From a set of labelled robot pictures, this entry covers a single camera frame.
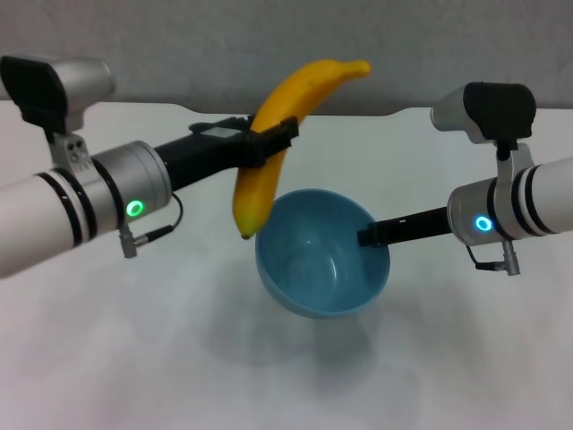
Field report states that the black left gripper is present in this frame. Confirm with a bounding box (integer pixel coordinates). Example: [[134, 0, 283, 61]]
[[153, 115, 301, 194]]

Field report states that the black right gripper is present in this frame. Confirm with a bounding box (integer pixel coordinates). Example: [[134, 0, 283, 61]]
[[356, 206, 453, 249]]

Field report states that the yellow banana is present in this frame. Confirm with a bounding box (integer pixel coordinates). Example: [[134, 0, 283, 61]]
[[231, 58, 373, 240]]

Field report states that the blue plastic bowl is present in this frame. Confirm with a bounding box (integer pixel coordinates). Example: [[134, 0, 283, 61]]
[[254, 188, 391, 321]]

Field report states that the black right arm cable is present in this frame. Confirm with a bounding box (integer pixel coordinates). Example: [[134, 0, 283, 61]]
[[465, 238, 521, 278]]

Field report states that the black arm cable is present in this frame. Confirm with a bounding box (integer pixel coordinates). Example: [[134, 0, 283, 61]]
[[465, 238, 521, 278], [117, 192, 185, 260]]

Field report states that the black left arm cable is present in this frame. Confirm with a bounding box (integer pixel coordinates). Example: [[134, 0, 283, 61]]
[[117, 192, 185, 260]]

